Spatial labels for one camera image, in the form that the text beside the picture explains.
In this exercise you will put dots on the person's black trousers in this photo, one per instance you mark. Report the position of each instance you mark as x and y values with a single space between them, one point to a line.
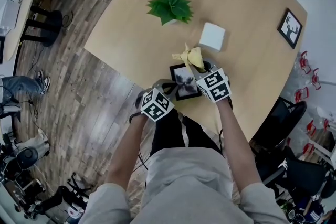
168 136

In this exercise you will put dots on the beige round table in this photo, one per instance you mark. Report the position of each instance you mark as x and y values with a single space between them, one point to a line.
15 39

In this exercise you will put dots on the person's left forearm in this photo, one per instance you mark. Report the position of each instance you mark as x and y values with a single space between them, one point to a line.
126 152

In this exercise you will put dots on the green potted plant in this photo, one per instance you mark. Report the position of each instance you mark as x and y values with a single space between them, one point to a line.
170 5

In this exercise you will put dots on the person's right forearm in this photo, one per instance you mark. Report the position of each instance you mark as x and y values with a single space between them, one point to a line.
236 144

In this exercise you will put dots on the white glove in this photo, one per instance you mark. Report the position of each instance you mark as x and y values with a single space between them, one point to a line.
283 164

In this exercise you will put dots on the pile of clear plastic bottles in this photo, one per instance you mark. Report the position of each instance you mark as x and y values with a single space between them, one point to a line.
304 91

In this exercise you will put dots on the person's grey shirt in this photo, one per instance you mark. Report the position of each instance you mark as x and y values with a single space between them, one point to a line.
189 191

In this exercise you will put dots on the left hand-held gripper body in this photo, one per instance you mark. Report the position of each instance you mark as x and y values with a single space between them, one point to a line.
157 107

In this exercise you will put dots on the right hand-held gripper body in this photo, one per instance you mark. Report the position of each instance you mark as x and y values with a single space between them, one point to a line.
215 85

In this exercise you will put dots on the yellow wiping cloth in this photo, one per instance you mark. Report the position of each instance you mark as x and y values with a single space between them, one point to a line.
193 56

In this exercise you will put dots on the black folding chair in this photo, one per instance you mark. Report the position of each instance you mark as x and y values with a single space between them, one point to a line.
281 123

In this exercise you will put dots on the black mesh office chair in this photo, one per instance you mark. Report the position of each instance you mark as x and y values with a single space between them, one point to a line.
307 175

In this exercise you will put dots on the black deer print picture frame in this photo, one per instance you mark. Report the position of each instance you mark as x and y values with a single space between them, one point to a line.
290 29

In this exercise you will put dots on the black wheeled chair base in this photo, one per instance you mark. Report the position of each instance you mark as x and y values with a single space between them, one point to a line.
78 187

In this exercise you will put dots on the black floral print picture frame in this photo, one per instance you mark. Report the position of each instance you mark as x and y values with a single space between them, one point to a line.
185 81

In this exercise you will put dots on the white tissue box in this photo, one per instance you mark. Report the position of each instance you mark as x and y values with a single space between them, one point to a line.
212 36

